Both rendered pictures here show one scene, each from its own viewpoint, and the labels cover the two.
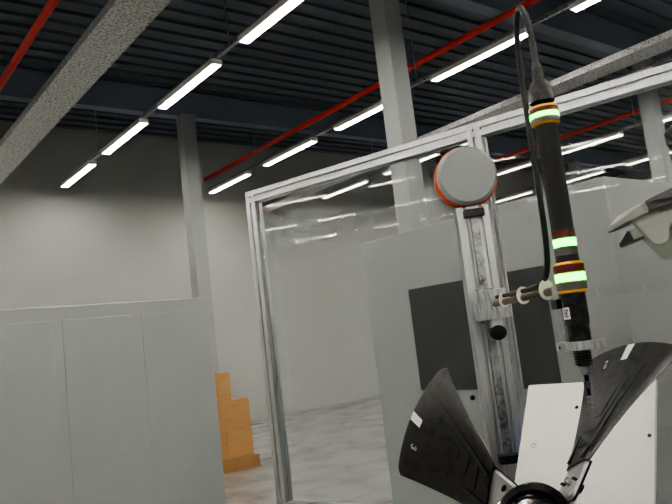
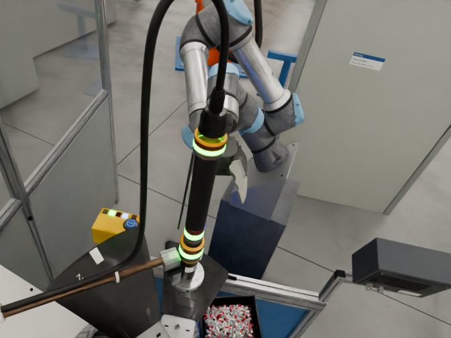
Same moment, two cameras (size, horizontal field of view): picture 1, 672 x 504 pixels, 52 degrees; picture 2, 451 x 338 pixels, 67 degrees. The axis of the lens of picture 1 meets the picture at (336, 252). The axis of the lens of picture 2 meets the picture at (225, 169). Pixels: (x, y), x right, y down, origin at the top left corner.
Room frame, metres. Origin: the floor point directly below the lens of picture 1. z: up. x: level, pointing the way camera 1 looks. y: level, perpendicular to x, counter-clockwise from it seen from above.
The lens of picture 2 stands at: (1.20, -0.04, 2.09)
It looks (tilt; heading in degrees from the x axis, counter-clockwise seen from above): 43 degrees down; 233
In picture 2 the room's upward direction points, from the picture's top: 13 degrees clockwise
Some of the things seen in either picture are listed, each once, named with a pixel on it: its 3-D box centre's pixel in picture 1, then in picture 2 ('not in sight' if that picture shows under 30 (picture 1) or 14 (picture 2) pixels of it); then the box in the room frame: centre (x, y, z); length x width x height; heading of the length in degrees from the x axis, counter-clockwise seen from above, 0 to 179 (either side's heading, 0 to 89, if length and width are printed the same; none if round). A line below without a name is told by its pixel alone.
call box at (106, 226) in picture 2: not in sight; (119, 230); (1.03, -0.80, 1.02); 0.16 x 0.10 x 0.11; 144
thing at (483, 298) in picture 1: (491, 304); not in sight; (1.63, -0.35, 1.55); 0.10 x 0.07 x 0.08; 179
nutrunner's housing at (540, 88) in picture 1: (559, 211); (197, 212); (1.01, -0.34, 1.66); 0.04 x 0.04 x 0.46
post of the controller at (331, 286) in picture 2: not in sight; (331, 286); (0.37, -0.32, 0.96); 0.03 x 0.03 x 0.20; 54
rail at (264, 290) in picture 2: not in sight; (216, 280); (0.71, -0.57, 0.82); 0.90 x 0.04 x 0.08; 144
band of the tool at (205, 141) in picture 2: (544, 116); (209, 143); (1.01, -0.34, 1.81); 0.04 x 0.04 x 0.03
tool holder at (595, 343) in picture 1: (574, 315); (183, 265); (1.02, -0.34, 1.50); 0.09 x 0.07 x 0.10; 179
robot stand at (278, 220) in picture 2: not in sight; (241, 250); (0.38, -0.81, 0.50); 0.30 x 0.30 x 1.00; 41
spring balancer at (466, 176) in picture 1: (465, 178); not in sight; (1.73, -0.35, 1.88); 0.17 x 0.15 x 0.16; 54
